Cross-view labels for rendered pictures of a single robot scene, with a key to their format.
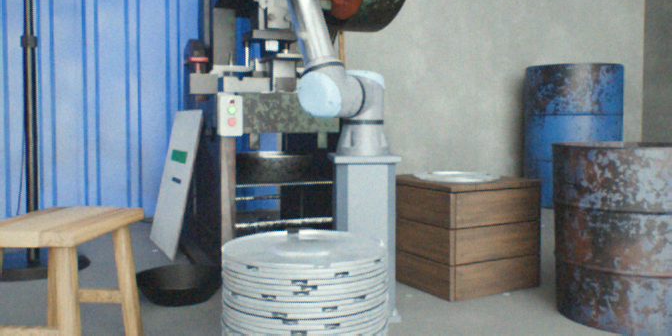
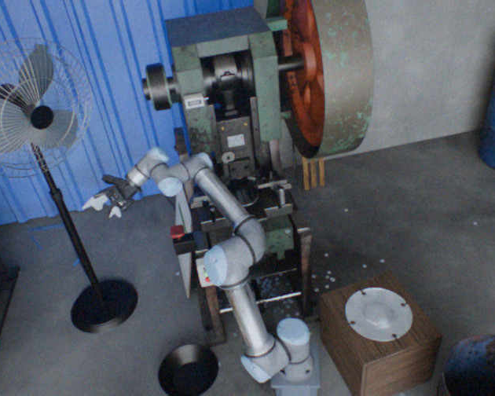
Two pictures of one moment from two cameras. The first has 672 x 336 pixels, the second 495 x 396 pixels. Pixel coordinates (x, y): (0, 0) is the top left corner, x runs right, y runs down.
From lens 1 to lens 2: 1.73 m
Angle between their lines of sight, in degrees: 38
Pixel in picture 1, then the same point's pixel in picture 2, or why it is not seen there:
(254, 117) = not seen: hidden behind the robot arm
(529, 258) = (424, 372)
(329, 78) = (261, 369)
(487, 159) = (453, 105)
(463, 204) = (372, 368)
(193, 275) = (197, 352)
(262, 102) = not seen: hidden behind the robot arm
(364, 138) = (292, 372)
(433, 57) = (412, 25)
